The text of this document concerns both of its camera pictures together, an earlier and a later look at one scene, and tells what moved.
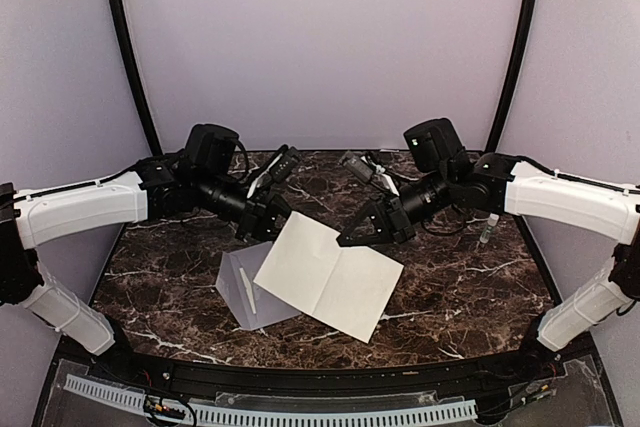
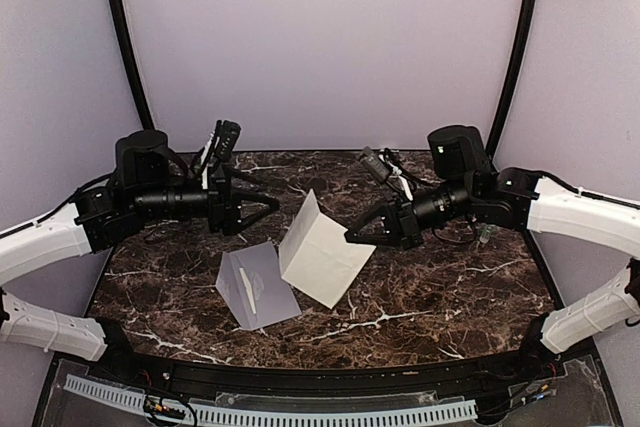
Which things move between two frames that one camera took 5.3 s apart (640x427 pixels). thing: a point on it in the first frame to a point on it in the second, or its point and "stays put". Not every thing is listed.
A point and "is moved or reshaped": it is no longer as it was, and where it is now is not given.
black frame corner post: (523, 51) stays put
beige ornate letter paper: (345, 287) is moved or reshaped
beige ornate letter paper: (249, 290) stays put
